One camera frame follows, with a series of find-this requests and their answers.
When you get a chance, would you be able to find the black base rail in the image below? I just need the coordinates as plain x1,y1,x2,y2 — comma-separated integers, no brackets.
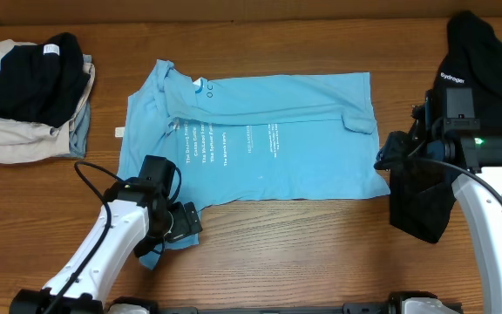
106,290,464,314

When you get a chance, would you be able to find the black unfolded garment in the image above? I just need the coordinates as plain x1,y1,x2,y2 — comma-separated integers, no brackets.
388,10,502,244

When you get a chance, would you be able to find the grey-blue folded garment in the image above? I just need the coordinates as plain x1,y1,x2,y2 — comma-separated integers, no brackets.
68,55,95,159

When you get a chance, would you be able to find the small white tag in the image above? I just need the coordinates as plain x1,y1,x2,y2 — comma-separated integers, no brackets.
115,126,125,138

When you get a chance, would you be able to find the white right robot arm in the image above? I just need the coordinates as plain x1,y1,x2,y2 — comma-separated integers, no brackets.
375,131,502,313

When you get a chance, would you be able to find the light blue t-shirt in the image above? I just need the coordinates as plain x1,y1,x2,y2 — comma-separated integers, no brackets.
117,59,391,270

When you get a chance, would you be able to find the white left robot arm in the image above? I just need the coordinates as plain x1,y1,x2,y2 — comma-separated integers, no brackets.
9,175,202,314

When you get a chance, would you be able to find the beige folded garment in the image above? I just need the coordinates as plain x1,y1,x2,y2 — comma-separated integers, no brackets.
0,39,71,164

